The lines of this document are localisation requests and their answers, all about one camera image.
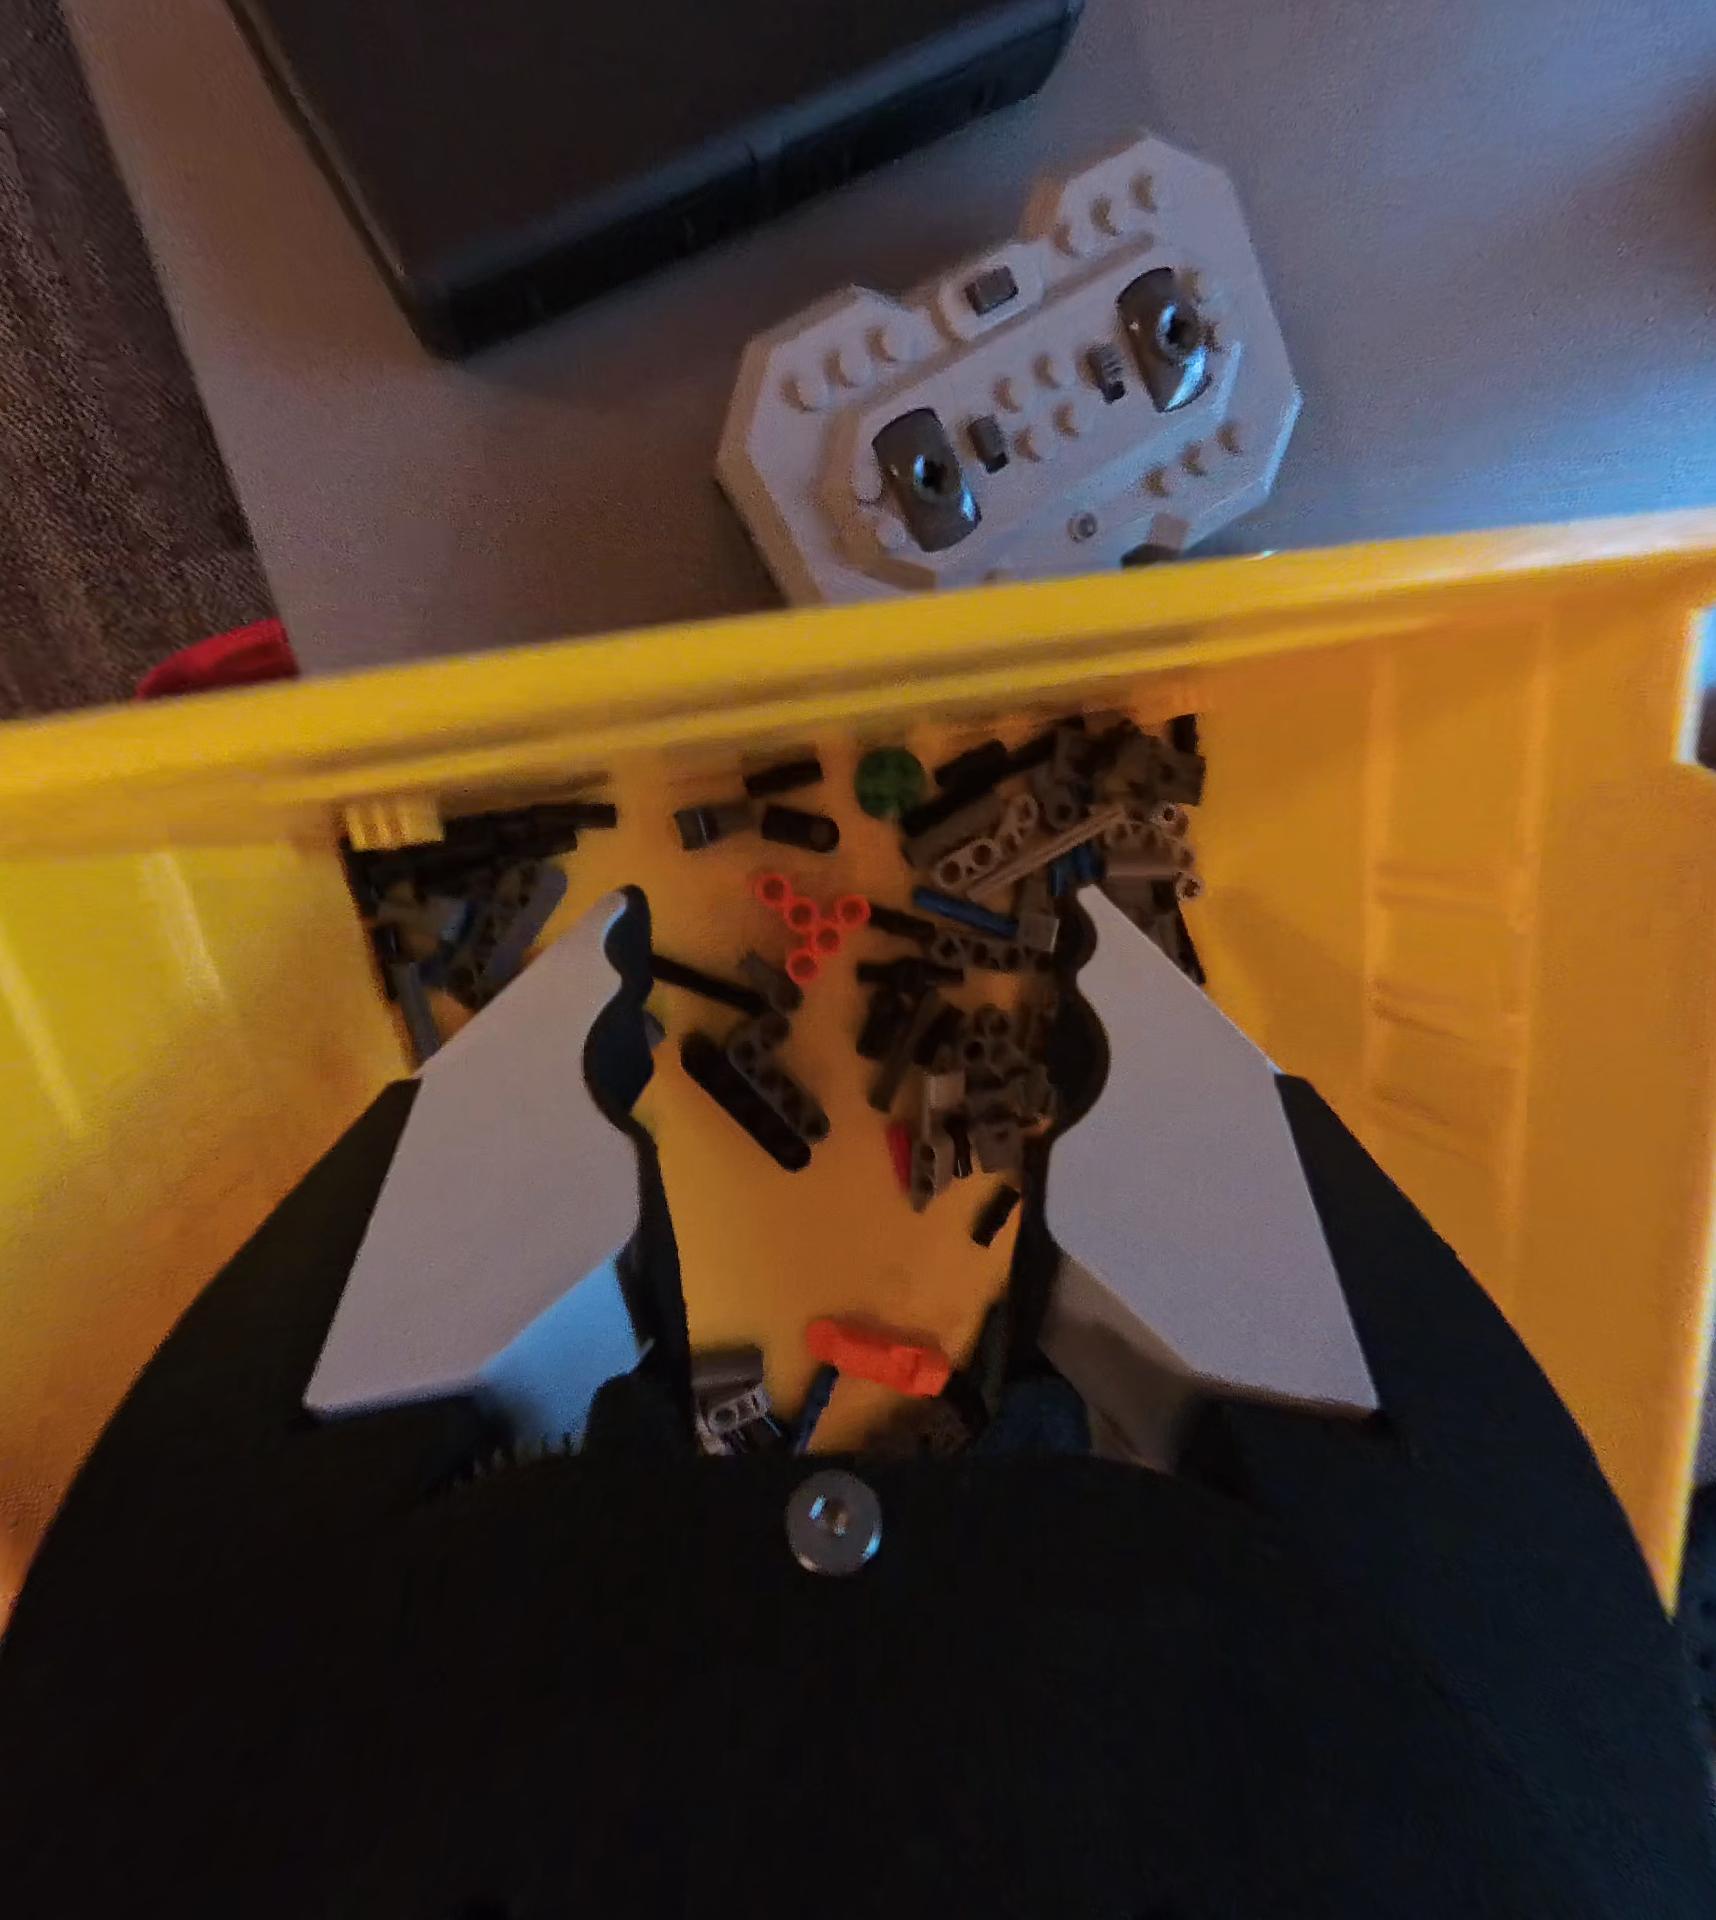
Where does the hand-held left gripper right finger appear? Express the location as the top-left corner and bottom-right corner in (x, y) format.
(1001, 893), (1381, 1464)

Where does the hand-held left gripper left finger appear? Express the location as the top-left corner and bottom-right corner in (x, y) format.
(305, 887), (693, 1449)

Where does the yellow plastic bin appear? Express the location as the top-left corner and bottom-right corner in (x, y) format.
(0, 502), (1716, 1666)

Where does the pile of small toy parts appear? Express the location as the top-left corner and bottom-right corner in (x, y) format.
(340, 713), (1213, 1459)

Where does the orange toy connector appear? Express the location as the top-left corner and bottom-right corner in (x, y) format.
(809, 1319), (950, 1397)

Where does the orange triangular toy piece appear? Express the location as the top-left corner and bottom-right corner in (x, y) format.
(753, 874), (872, 982)

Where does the grey toy remote control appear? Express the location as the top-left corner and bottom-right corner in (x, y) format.
(717, 134), (1301, 606)

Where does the black flat box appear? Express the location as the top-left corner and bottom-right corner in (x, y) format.
(227, 0), (1083, 362)

